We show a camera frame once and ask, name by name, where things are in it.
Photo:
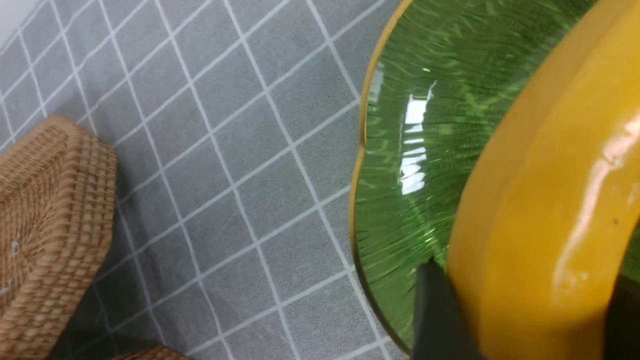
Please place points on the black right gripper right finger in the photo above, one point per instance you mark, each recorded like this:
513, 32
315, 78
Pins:
622, 328

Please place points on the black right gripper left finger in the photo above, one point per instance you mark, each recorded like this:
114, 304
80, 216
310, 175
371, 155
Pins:
439, 329

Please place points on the yellow banana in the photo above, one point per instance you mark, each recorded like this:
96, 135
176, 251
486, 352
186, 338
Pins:
551, 204

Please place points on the green glass leaf plate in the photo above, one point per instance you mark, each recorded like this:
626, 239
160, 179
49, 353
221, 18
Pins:
442, 77

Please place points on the grey grid-pattern tablecloth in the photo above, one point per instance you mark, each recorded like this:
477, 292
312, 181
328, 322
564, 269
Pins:
235, 123

